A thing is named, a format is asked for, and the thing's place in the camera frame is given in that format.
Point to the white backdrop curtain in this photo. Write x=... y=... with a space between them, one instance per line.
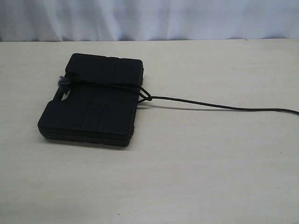
x=147 y=20

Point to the black plastic carrying case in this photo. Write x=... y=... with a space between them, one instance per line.
x=100 y=107

